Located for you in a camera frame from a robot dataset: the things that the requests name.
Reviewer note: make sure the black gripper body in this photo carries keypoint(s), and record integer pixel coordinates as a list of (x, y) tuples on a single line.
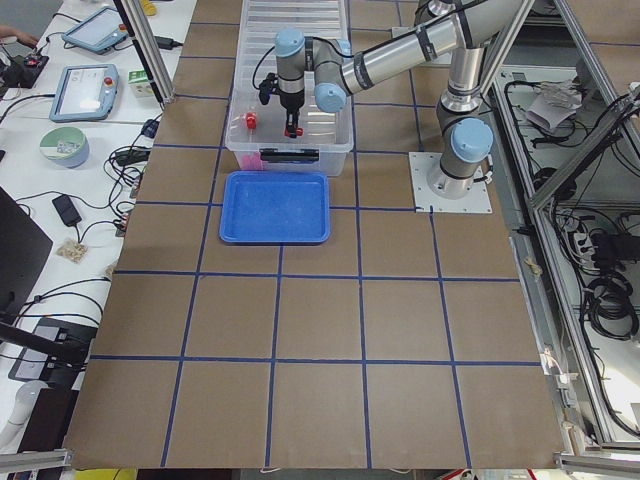
[(290, 101)]

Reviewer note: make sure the light blue green bowl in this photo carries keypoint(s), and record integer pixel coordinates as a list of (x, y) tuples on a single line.
[(65, 146)]

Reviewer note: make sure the black power adapter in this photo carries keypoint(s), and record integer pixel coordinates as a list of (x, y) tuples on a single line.
[(66, 210)]

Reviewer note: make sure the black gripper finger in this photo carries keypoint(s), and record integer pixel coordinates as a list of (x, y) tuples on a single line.
[(289, 124), (298, 124)]

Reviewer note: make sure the black monitor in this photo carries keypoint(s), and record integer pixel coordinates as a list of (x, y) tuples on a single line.
[(25, 248)]

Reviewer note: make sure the upper blue teach pendant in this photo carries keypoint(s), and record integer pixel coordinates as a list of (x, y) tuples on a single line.
[(99, 32)]

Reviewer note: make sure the aluminium frame post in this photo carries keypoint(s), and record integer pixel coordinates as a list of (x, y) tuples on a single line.
[(141, 34)]

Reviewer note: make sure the clear plastic storage box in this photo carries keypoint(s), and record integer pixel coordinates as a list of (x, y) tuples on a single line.
[(327, 138)]

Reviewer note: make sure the blue teach pendant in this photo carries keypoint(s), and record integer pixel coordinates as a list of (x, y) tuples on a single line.
[(85, 93), (99, 32)]

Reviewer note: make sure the blue plastic tray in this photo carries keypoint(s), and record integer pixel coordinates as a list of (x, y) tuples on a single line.
[(269, 207)]

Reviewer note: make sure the green and white carton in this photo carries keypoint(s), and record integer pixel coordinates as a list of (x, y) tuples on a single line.
[(139, 83)]

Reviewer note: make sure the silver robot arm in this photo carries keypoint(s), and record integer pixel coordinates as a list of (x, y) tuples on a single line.
[(462, 29)]

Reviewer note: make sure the lower blue teach pendant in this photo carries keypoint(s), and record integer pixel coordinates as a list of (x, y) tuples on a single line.
[(85, 93)]

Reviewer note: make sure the bag of nuts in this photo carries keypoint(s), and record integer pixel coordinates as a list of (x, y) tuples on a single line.
[(72, 250)]

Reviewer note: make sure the clear plastic box lid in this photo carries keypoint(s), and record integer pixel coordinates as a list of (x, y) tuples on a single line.
[(262, 20)]

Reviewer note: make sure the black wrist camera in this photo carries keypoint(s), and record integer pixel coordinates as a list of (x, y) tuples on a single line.
[(267, 88)]

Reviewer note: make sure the red block in box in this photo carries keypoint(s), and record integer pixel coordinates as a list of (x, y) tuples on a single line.
[(251, 120)]

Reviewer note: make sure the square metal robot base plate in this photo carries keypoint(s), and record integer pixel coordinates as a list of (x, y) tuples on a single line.
[(435, 192)]

